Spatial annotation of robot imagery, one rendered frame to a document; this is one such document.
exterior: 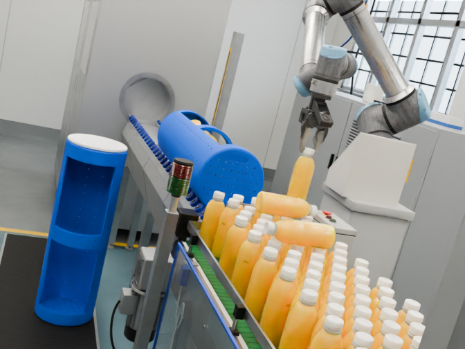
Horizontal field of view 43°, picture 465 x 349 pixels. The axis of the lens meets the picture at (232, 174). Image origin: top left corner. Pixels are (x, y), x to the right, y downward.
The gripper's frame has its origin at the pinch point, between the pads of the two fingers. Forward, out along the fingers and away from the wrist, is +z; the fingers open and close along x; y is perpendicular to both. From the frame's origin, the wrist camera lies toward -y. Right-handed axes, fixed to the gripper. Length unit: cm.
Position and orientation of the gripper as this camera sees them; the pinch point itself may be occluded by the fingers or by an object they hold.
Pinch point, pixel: (308, 150)
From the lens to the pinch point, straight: 208.3
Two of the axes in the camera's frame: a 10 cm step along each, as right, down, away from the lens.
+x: -9.2, -1.5, -3.5
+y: -3.0, -2.8, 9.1
